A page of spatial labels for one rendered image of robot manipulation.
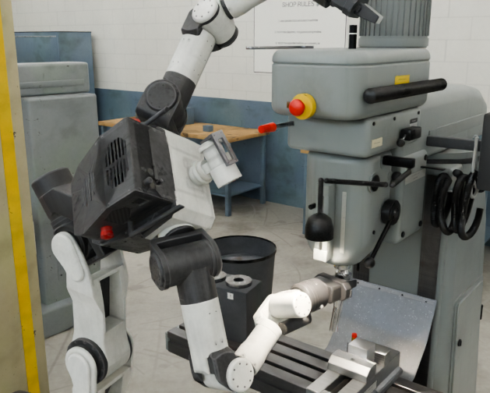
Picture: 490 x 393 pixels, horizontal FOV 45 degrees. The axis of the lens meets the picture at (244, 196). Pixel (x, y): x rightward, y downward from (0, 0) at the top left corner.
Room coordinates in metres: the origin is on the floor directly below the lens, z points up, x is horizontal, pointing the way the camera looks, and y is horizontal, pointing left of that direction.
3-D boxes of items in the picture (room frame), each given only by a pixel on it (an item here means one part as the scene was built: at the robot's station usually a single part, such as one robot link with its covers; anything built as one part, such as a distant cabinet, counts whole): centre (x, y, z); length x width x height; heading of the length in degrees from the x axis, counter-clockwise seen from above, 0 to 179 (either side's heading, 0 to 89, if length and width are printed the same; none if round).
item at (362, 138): (1.61, -0.31, 1.68); 0.34 x 0.24 x 0.10; 142
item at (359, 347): (1.54, -0.34, 1.03); 0.06 x 0.05 x 0.06; 52
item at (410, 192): (1.73, -0.40, 1.47); 0.24 x 0.19 x 0.26; 52
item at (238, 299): (1.87, 0.06, 1.03); 0.22 x 0.12 x 0.20; 63
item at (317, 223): (1.40, -0.19, 1.46); 0.07 x 0.07 x 0.06
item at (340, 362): (1.49, -0.31, 1.02); 0.12 x 0.06 x 0.04; 52
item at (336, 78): (1.59, -0.29, 1.81); 0.47 x 0.26 x 0.16; 142
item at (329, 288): (1.52, -0.21, 1.23); 0.13 x 0.12 x 0.10; 42
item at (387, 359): (1.51, -0.32, 0.98); 0.35 x 0.15 x 0.11; 142
